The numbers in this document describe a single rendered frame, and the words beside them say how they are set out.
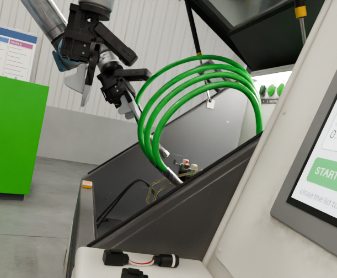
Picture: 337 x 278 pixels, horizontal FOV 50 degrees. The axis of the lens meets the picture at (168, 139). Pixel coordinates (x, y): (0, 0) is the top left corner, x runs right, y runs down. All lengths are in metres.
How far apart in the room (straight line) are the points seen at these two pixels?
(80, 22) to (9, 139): 3.40
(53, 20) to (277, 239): 0.84
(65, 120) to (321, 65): 6.93
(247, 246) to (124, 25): 7.32
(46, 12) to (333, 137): 0.84
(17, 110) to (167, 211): 3.58
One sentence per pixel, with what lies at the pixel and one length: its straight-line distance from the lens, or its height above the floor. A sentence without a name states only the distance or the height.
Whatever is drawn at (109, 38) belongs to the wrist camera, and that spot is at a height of 1.36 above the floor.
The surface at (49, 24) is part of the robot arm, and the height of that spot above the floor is 1.40.
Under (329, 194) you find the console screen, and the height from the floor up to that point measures 1.17.
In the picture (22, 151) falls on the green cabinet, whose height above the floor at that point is 0.56.
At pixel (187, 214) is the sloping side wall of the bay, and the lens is 0.65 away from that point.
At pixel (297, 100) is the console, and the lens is 0.62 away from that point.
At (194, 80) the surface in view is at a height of 1.31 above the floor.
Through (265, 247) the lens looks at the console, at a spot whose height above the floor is 1.07.
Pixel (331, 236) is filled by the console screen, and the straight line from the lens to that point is 0.44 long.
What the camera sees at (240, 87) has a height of 1.31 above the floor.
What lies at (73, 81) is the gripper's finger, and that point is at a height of 1.25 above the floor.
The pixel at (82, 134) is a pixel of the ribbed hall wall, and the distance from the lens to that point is 7.47.
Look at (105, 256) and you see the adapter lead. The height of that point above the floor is 0.99.
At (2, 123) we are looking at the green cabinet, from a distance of 4.14.
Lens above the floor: 1.21
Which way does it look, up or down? 3 degrees down
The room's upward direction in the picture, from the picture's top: 12 degrees clockwise
